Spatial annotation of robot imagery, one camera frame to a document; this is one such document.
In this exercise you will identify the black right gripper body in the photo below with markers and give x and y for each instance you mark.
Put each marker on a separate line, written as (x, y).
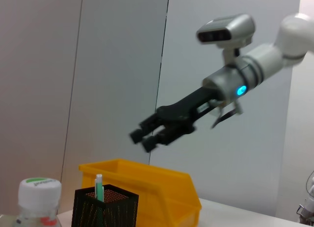
(181, 111)

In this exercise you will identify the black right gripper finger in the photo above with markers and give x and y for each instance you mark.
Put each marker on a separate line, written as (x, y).
(157, 139)
(144, 131)

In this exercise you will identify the mint green pen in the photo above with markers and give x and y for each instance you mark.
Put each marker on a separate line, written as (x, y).
(99, 190)

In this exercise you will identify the clear green-label water bottle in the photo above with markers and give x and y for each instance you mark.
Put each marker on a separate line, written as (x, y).
(39, 195)

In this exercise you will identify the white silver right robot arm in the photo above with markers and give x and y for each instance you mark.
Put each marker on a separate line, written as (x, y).
(265, 62)

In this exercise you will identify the black mesh pen holder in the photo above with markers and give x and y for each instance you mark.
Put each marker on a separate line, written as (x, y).
(115, 212)

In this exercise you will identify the yellow plastic bin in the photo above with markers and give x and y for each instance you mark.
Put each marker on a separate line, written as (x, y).
(169, 192)

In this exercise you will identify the white background equipment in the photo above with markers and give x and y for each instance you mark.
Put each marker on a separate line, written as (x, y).
(307, 209)

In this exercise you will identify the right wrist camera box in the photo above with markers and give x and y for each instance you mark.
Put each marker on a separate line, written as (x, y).
(225, 30)

